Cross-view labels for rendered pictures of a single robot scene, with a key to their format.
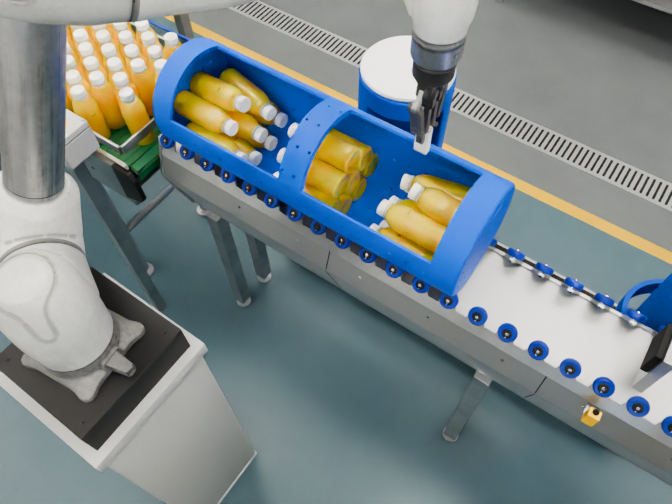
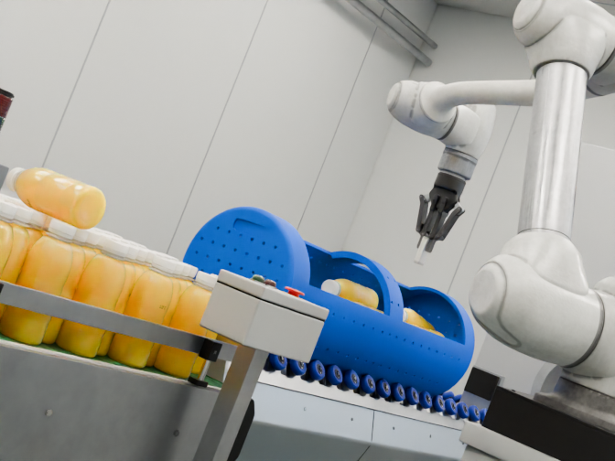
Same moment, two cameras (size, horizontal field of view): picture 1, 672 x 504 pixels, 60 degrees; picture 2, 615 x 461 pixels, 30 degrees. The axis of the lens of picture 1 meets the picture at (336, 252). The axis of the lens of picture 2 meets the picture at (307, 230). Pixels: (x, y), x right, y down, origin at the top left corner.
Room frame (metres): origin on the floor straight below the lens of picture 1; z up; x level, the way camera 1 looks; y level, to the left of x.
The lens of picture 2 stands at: (1.11, 2.65, 1.13)
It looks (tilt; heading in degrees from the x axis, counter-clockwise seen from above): 2 degrees up; 270
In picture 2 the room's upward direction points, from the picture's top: 21 degrees clockwise
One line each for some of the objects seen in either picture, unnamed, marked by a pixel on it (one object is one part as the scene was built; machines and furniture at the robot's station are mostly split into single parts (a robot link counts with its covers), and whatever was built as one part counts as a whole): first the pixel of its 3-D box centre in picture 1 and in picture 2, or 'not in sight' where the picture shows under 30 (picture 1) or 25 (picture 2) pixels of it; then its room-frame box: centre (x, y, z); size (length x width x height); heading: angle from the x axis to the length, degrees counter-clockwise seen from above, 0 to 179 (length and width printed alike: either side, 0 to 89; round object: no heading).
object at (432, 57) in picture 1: (437, 43); (457, 166); (0.81, -0.18, 1.54); 0.09 x 0.09 x 0.06
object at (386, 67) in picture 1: (408, 67); not in sight; (1.34, -0.22, 1.03); 0.28 x 0.28 x 0.01
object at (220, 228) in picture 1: (231, 262); not in sight; (1.13, 0.39, 0.31); 0.06 x 0.06 x 0.63; 54
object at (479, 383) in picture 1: (465, 408); not in sight; (0.56, -0.40, 0.31); 0.06 x 0.06 x 0.63; 54
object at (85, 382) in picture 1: (87, 344); (596, 406); (0.47, 0.50, 1.11); 0.22 x 0.18 x 0.06; 60
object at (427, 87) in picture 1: (432, 77); (446, 193); (0.81, -0.18, 1.47); 0.08 x 0.07 x 0.09; 144
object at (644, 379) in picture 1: (656, 357); (479, 394); (0.45, -0.67, 1.00); 0.10 x 0.04 x 0.15; 144
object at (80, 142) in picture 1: (53, 129); (265, 316); (1.12, 0.74, 1.05); 0.20 x 0.10 x 0.10; 54
